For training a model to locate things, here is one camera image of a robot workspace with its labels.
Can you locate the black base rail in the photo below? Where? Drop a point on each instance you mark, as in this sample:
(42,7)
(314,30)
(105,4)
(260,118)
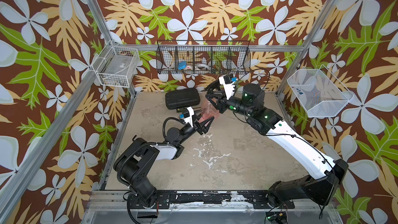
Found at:
(167,199)

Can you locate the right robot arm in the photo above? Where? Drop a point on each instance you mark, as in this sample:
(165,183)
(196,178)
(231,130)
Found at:
(325,174)

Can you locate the white wire basket left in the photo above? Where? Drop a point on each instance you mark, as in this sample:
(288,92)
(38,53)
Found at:
(115,66)

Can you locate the black spray nozzle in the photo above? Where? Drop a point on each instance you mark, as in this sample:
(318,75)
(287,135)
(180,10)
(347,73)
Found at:
(212,95)

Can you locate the white wire basket right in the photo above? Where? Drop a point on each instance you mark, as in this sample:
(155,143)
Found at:
(319,92)

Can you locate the orange translucent spray bottle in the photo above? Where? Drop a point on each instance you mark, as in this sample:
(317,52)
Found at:
(208,111)

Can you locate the white tape roll in basket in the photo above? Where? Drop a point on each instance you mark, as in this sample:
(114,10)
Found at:
(202,67)

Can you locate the black plastic case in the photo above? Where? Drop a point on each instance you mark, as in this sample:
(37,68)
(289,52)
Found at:
(182,98)

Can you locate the blue round item in basket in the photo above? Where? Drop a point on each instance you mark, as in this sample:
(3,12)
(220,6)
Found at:
(182,65)

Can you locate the white wire basket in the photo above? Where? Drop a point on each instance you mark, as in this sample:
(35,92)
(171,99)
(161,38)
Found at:
(115,66)
(319,92)

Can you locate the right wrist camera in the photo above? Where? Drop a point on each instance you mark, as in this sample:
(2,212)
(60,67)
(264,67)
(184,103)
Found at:
(229,84)

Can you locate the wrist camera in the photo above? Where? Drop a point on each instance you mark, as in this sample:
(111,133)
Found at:
(185,114)
(229,84)

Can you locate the black wire wall basket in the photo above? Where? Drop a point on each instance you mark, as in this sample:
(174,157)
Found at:
(222,56)

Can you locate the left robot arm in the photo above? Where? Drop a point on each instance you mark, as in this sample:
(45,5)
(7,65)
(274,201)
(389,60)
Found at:
(134,164)

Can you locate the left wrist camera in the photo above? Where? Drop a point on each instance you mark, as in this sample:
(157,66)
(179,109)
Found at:
(185,114)

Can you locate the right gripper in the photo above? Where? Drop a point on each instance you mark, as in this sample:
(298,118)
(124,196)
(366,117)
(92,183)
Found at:
(223,104)

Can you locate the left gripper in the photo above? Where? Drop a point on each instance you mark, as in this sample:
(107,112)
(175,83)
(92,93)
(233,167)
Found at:
(197,127)

